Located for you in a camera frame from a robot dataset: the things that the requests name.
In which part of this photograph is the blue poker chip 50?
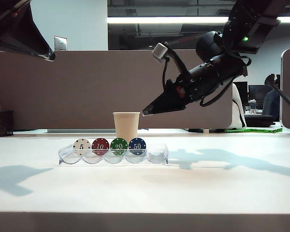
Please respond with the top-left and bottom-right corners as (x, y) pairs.
(128, 137), (147, 156)

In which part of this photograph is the black rod with scoop head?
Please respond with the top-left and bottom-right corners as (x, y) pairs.
(264, 73), (290, 111)

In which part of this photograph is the beige paper cup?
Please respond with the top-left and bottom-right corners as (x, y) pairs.
(112, 112), (141, 145)

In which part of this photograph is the clear plastic chip tray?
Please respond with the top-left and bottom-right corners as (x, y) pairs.
(58, 143), (169, 166)

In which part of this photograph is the red poker chip 10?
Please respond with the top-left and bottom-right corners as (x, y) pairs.
(91, 138), (110, 157)

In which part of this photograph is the white poker chip 5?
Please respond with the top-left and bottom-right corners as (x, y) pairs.
(72, 138), (91, 157)

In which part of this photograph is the long ceiling light strip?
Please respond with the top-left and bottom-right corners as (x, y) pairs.
(107, 16), (290, 24)

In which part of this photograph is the green poker chip 20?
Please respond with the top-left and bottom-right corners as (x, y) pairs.
(110, 138), (129, 157)

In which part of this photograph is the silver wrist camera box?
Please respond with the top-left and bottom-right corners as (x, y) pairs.
(152, 43), (169, 64)

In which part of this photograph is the metal wall switch plate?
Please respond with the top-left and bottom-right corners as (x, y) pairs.
(54, 36), (68, 52)

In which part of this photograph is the black computer monitor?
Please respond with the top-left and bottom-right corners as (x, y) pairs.
(232, 81), (248, 107)
(248, 85), (273, 101)

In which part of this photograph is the black looped gripper cable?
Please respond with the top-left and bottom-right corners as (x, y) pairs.
(199, 54), (252, 108)

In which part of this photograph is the brown foreground panel edge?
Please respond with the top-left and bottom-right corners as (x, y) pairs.
(0, 211), (290, 232)

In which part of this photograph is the green tape strip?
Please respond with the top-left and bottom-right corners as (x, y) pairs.
(224, 128), (283, 134)

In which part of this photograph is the white chair back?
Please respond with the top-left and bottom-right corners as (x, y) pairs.
(232, 84), (247, 130)

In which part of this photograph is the seated person in blue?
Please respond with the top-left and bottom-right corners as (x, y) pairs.
(262, 89), (280, 116)

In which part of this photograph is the black camera cable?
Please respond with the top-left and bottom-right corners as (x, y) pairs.
(161, 58), (172, 92)

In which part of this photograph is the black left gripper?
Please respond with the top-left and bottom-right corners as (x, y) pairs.
(0, 0), (57, 62)

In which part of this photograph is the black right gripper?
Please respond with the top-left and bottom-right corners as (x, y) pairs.
(142, 61), (223, 117)

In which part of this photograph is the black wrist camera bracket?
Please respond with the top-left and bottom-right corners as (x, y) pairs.
(164, 42), (189, 76)

